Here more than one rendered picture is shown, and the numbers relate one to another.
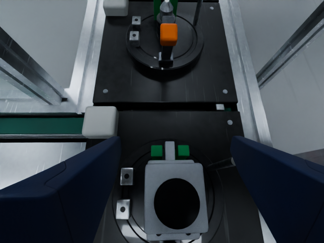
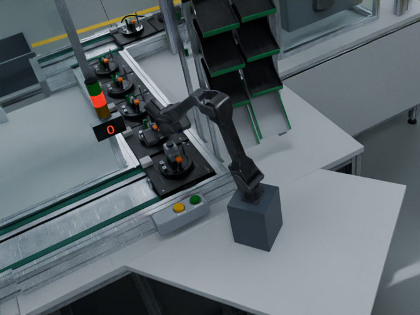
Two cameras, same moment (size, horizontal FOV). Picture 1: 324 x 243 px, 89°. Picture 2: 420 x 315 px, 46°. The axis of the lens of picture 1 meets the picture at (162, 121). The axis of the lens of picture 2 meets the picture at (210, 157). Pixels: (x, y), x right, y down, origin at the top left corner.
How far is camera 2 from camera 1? 191 cm
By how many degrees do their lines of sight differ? 31
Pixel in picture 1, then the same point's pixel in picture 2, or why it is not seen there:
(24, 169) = (124, 195)
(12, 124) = (112, 181)
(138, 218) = (169, 170)
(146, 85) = (154, 148)
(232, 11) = not seen: hidden behind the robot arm
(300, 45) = (195, 114)
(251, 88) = (192, 133)
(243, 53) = not seen: hidden behind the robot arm
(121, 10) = (130, 132)
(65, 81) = not seen: hidden behind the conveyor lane
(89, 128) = (144, 162)
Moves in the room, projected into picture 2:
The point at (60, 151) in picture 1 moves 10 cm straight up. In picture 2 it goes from (133, 185) to (126, 167)
